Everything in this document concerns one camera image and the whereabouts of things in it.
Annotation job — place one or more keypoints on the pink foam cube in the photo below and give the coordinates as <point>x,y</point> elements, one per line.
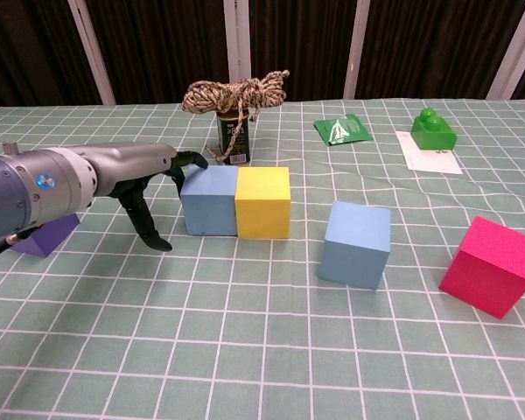
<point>490,271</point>

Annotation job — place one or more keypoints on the green toy building brick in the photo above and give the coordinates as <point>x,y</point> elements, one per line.
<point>433,135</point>

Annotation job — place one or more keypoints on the light blue foam cube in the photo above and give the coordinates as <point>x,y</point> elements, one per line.
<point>354,245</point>
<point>210,205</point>

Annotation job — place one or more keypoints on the green foil packet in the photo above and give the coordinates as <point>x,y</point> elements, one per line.
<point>350,129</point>

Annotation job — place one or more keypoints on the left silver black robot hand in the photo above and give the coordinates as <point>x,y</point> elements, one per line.
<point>131,164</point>

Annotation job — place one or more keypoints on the green checked tablecloth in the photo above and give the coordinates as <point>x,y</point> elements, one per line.
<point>262,350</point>

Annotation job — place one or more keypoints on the white paper card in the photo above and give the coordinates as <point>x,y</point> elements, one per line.
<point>429,162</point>

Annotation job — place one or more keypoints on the purple foam cube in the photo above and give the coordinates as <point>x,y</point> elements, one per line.
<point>48,236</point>

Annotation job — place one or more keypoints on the white frame post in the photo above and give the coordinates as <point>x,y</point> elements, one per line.
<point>512,57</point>
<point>356,48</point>
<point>237,39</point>
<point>92,52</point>

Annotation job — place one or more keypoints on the yellow foam cube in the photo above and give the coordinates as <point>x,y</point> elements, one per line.
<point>262,210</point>

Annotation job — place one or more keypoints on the dark green tin can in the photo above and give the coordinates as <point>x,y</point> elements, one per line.
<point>242,149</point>

